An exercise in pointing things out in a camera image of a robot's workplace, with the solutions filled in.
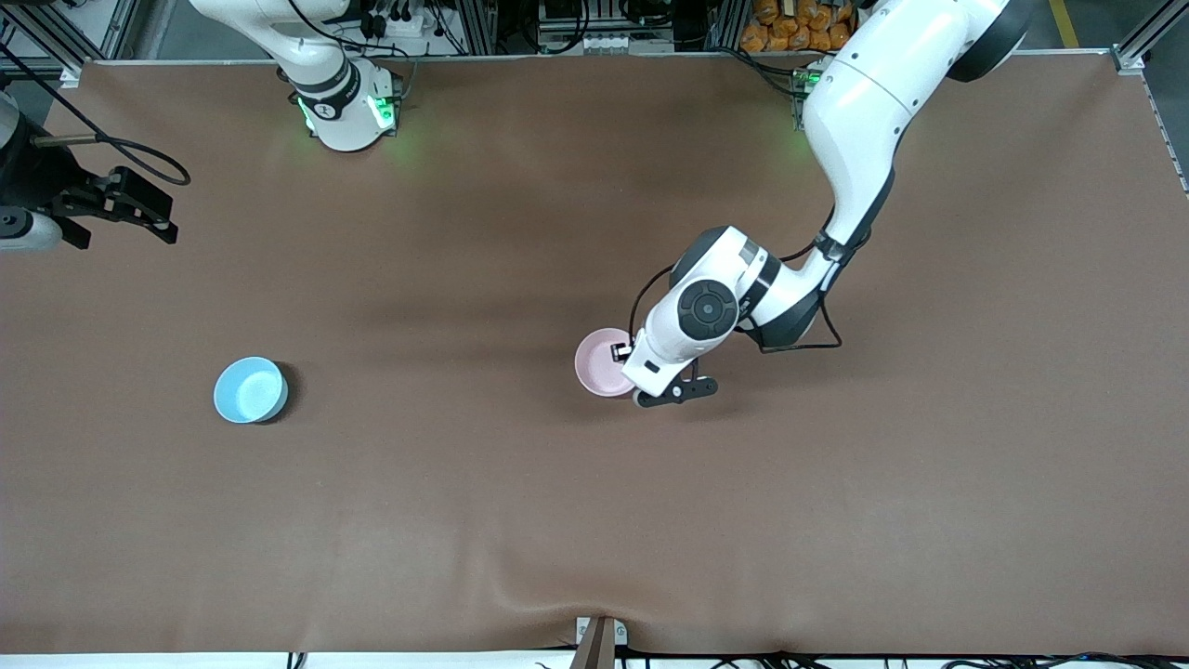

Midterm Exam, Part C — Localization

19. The aluminium frame post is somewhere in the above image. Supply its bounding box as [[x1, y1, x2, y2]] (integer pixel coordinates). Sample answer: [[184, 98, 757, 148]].
[[457, 0, 499, 55], [708, 0, 746, 52]]

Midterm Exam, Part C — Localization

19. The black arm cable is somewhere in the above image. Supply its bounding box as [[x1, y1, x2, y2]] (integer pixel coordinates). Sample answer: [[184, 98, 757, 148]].
[[629, 232, 843, 354], [0, 42, 191, 187]]

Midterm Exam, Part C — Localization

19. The blue bowl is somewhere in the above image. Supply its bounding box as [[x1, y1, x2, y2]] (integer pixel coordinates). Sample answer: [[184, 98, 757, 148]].
[[214, 357, 289, 425]]

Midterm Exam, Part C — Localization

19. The aluminium frame profile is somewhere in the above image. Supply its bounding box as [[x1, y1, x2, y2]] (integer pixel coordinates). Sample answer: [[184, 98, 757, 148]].
[[1115, 0, 1189, 59]]

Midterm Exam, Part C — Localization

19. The white power strip with plugs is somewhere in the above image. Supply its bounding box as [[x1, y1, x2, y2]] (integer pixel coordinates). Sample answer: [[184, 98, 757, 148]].
[[367, 5, 439, 43]]

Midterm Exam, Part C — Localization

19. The brown table cloth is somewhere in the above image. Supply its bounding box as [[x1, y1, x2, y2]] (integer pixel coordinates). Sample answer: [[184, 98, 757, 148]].
[[0, 51, 1189, 656]]

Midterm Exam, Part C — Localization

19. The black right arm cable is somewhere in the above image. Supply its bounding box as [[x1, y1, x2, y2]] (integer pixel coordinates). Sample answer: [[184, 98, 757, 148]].
[[0, 42, 191, 187]]

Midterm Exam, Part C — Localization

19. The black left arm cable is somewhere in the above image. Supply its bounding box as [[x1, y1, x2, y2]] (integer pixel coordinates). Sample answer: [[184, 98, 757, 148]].
[[629, 232, 843, 354]]

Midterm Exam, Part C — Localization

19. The metal table clamp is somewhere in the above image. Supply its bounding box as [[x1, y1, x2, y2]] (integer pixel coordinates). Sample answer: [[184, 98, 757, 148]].
[[576, 616, 628, 669]]

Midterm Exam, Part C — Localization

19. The pink bowl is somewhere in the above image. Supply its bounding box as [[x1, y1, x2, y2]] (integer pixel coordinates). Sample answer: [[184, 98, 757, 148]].
[[574, 328, 642, 399]]

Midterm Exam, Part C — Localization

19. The orange snack bag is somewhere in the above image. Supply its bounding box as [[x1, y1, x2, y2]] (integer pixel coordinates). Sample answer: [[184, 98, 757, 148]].
[[740, 0, 863, 54]]

